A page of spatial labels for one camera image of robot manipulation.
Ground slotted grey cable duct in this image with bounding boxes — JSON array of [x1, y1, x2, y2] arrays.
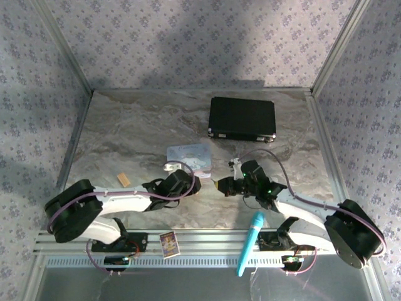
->
[[46, 255, 317, 269]]

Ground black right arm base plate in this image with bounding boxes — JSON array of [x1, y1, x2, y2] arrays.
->
[[258, 231, 302, 252]]

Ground small picture card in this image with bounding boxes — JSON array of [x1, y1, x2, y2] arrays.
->
[[159, 231, 181, 260]]

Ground pastel cartoon character pouch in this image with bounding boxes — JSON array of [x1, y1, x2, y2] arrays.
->
[[165, 142, 212, 180]]

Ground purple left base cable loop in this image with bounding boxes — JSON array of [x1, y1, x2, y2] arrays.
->
[[86, 238, 126, 277]]

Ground black hard case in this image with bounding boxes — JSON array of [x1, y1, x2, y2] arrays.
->
[[207, 96, 277, 144]]

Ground black controller board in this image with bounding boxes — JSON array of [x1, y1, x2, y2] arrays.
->
[[103, 255, 131, 272], [281, 254, 305, 272]]

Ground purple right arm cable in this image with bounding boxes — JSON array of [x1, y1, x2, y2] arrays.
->
[[236, 149, 388, 261]]

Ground light blue toy microphone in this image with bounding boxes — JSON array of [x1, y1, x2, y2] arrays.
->
[[236, 210, 266, 278]]

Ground aluminium table edge rail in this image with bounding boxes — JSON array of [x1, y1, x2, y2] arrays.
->
[[305, 90, 349, 209], [49, 90, 95, 233]]

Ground aluminium mounting rail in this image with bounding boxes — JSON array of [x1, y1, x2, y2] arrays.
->
[[33, 229, 333, 254]]

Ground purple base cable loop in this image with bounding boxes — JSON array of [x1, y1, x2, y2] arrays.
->
[[86, 238, 126, 277], [284, 246, 318, 276]]

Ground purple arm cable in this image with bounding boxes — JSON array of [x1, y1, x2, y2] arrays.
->
[[236, 149, 388, 261], [46, 160, 197, 235]]

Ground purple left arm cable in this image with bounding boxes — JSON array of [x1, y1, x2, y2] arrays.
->
[[46, 160, 197, 235]]

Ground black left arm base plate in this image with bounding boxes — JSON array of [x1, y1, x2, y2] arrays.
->
[[90, 232, 148, 253]]

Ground right black controller board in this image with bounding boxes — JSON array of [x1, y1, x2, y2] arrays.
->
[[281, 254, 305, 272]]

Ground left black controller board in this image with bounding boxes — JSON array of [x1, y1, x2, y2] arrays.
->
[[103, 255, 131, 272]]

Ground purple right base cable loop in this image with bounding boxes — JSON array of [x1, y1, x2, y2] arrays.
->
[[284, 246, 318, 276]]

